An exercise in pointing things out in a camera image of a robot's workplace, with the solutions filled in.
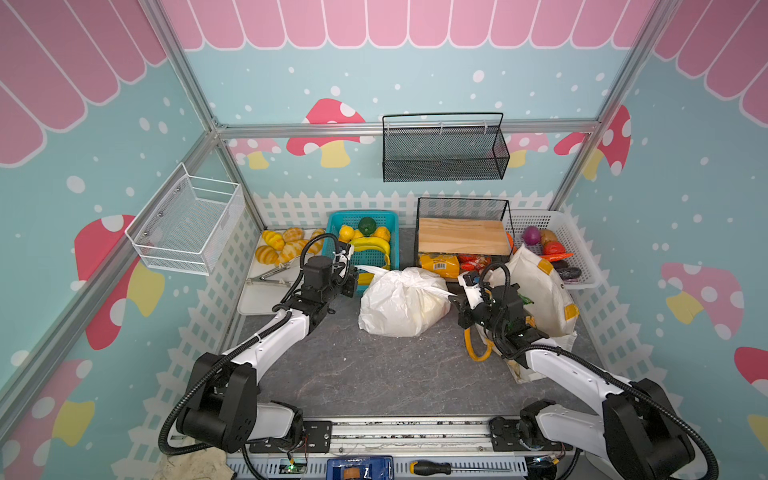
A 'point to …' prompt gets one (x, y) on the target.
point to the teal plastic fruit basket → (388, 219)
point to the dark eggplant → (569, 272)
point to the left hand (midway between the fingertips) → (354, 271)
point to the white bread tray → (268, 286)
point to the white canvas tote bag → (551, 309)
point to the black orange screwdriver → (430, 467)
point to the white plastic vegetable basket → (566, 235)
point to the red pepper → (554, 248)
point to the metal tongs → (261, 279)
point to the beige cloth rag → (196, 464)
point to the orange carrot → (556, 257)
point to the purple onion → (532, 235)
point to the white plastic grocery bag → (403, 301)
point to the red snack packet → (474, 262)
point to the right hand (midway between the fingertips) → (451, 295)
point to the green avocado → (367, 226)
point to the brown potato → (547, 235)
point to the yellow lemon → (346, 233)
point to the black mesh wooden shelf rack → (458, 237)
